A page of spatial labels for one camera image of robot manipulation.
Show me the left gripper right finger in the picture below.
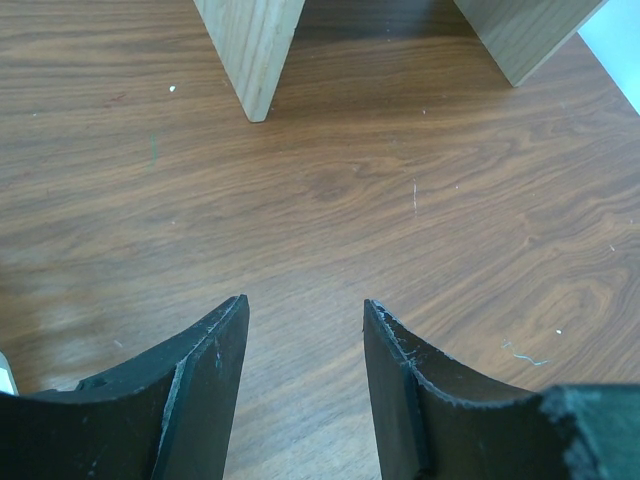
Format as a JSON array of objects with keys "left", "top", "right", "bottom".
[{"left": 362, "top": 298, "right": 640, "bottom": 480}]

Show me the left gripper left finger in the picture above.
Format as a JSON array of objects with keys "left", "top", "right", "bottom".
[{"left": 1, "top": 295, "right": 249, "bottom": 479}]

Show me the wooden two-tier shelf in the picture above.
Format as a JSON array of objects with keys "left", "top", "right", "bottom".
[{"left": 195, "top": 1, "right": 606, "bottom": 123}]

